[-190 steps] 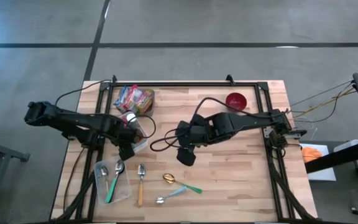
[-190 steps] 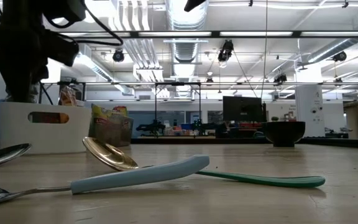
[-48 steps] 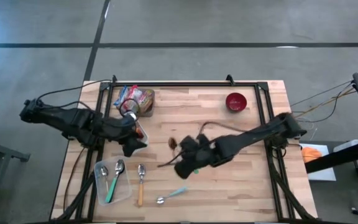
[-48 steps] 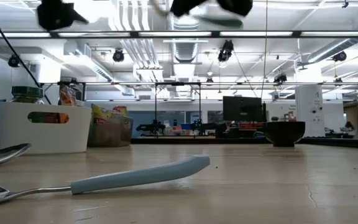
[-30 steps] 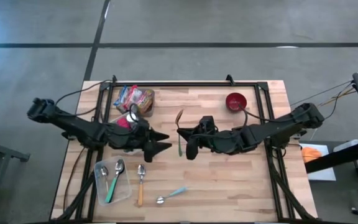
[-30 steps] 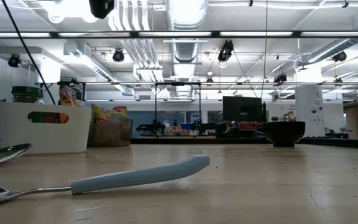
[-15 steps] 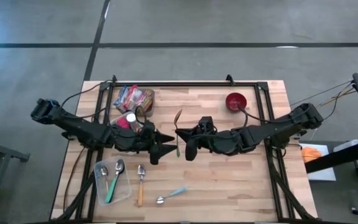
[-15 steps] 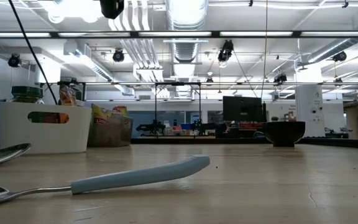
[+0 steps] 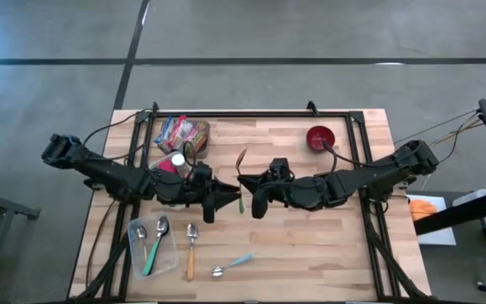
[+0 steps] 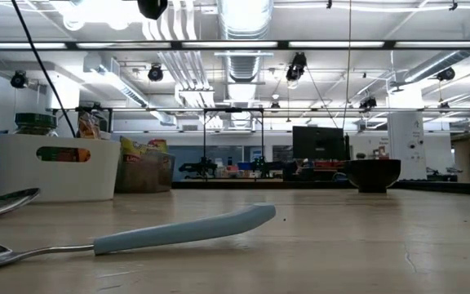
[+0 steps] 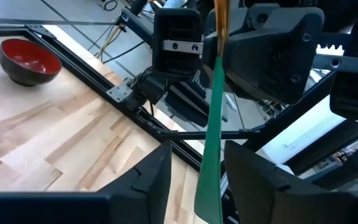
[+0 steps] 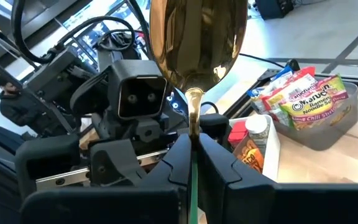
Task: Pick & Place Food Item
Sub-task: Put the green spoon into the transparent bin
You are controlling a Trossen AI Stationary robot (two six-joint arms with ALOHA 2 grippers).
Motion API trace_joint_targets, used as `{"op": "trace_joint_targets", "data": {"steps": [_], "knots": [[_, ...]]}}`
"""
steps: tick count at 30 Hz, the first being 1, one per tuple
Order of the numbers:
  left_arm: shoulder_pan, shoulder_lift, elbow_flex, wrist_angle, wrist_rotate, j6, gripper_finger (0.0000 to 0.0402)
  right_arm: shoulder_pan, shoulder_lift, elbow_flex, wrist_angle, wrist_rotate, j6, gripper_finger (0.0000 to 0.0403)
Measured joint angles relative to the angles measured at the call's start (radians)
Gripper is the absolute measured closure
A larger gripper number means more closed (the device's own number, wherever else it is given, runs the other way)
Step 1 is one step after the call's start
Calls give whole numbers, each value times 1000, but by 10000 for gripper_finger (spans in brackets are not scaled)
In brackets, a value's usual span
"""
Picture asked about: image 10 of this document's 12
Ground white plastic bin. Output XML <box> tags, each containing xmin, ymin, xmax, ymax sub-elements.
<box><xmin>0</xmin><ymin>133</ymin><xmax>121</xmax><ymax>203</ymax></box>

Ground spoon with light blue handle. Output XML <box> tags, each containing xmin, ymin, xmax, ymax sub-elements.
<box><xmin>0</xmin><ymin>203</ymin><xmax>277</xmax><ymax>271</ymax></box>

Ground black ceiling spotlight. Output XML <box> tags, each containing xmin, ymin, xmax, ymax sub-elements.
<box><xmin>359</xmin><ymin>96</ymin><xmax>378</xmax><ymax>112</ymax></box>
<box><xmin>437</xmin><ymin>66</ymin><xmax>456</xmax><ymax>82</ymax></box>
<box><xmin>10</xmin><ymin>69</ymin><xmax>28</xmax><ymax>90</ymax></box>
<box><xmin>286</xmin><ymin>51</ymin><xmax>308</xmax><ymax>82</ymax></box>
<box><xmin>147</xmin><ymin>63</ymin><xmax>165</xmax><ymax>82</ymax></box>

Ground clear plastic bin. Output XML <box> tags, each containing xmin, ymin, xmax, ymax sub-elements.
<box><xmin>114</xmin><ymin>150</ymin><xmax>176</xmax><ymax>194</ymax></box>

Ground red labelled container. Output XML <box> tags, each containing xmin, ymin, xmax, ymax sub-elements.
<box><xmin>37</xmin><ymin>146</ymin><xmax>91</xmax><ymax>163</ymax></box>

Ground black monitor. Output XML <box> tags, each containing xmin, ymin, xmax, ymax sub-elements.
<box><xmin>291</xmin><ymin>126</ymin><xmax>348</xmax><ymax>161</ymax></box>

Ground black bowl with red interior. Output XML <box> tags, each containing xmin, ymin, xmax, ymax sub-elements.
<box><xmin>344</xmin><ymin>158</ymin><xmax>402</xmax><ymax>194</ymax></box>

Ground white pillar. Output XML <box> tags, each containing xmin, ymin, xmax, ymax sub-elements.
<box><xmin>387</xmin><ymin>111</ymin><xmax>426</xmax><ymax>180</ymax></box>

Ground silver air duct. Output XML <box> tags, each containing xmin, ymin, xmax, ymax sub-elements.
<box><xmin>217</xmin><ymin>0</ymin><xmax>275</xmax><ymax>130</ymax></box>

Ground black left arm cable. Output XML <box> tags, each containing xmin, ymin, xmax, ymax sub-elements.
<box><xmin>10</xmin><ymin>0</ymin><xmax>77</xmax><ymax>139</ymax></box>

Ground thin hanging cable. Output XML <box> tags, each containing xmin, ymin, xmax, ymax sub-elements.
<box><xmin>342</xmin><ymin>0</ymin><xmax>353</xmax><ymax>131</ymax></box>

